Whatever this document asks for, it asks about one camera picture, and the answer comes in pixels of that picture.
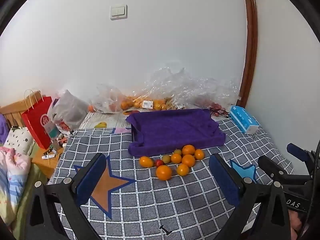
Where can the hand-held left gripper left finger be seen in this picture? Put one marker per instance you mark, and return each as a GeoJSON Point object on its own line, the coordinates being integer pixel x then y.
{"type": "Point", "coordinates": [91, 177]}

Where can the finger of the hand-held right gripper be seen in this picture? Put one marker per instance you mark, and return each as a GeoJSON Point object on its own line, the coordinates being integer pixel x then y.
{"type": "Point", "coordinates": [298, 152]}
{"type": "Point", "coordinates": [275, 166]}

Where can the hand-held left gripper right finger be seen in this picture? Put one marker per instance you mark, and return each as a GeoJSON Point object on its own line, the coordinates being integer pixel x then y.
{"type": "Point", "coordinates": [223, 177]}

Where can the small green round fruit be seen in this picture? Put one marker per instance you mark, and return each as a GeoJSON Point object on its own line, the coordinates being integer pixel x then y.
{"type": "Point", "coordinates": [177, 151]}

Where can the oval orange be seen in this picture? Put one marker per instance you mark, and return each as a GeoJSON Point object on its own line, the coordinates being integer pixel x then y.
{"type": "Point", "coordinates": [146, 161]}

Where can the large orange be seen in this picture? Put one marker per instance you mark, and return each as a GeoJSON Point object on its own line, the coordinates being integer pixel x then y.
{"type": "Point", "coordinates": [164, 172]}

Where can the yellow-green round fruit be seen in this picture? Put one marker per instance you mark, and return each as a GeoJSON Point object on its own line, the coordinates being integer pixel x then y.
{"type": "Point", "coordinates": [166, 158]}

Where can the red round fruit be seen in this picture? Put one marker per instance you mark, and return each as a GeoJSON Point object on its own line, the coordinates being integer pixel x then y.
{"type": "Point", "coordinates": [158, 163]}

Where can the purple towel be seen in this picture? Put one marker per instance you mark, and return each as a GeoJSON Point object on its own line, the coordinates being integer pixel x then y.
{"type": "Point", "coordinates": [172, 130]}

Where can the bagged red fruits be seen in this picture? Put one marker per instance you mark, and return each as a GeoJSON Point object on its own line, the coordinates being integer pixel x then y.
{"type": "Point", "coordinates": [218, 110]}

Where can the wooden nightstand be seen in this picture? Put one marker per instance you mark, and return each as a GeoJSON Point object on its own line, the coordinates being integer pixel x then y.
{"type": "Point", "coordinates": [47, 163]}

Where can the small white bottles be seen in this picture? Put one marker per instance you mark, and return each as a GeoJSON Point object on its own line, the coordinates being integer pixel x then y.
{"type": "Point", "coordinates": [49, 154]}

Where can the blue tissue box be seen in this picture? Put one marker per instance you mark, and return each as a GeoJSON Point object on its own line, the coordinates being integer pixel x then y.
{"type": "Point", "coordinates": [243, 118]}

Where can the printed newspaper sheet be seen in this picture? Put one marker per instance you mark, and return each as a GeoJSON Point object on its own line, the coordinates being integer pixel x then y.
{"type": "Point", "coordinates": [110, 120]}

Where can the grey plaid star blanket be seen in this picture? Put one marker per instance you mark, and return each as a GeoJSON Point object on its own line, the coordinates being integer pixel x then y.
{"type": "Point", "coordinates": [155, 200]}

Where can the green bed sheet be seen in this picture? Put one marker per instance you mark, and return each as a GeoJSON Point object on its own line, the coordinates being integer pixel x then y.
{"type": "Point", "coordinates": [27, 200]}

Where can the small loose orange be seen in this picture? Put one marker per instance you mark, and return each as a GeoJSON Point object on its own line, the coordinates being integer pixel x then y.
{"type": "Point", "coordinates": [90, 108]}

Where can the grey-white plastic bag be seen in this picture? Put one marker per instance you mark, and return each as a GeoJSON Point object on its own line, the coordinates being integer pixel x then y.
{"type": "Point", "coordinates": [68, 110]}

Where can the red paper bag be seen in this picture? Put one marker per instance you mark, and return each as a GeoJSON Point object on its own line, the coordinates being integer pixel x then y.
{"type": "Point", "coordinates": [37, 123]}

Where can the pink patterned bedding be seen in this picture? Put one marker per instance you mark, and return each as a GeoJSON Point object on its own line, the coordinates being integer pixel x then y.
{"type": "Point", "coordinates": [12, 177]}

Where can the clear plastic bag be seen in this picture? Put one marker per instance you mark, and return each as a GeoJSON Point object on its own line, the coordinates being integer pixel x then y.
{"type": "Point", "coordinates": [107, 98]}

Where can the white dotted pillow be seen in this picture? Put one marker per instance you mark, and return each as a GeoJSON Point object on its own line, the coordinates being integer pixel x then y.
{"type": "Point", "coordinates": [18, 140]}

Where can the pile of bagged oranges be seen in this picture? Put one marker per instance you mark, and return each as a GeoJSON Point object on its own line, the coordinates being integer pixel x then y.
{"type": "Point", "coordinates": [138, 103]}

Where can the crumpled clear plastic bags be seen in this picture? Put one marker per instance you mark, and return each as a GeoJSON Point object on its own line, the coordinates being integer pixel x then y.
{"type": "Point", "coordinates": [192, 87]}

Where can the purple cloth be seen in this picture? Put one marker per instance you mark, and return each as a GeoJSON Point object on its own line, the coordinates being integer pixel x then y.
{"type": "Point", "coordinates": [3, 130]}

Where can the wooden headboard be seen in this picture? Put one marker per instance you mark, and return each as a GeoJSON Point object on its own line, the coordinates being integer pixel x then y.
{"type": "Point", "coordinates": [12, 112]}

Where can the brown wooden door frame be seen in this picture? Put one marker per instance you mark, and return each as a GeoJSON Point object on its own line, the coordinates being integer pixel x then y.
{"type": "Point", "coordinates": [250, 42]}

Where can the white light switch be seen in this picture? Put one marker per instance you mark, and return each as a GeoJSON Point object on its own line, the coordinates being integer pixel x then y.
{"type": "Point", "coordinates": [118, 12]}

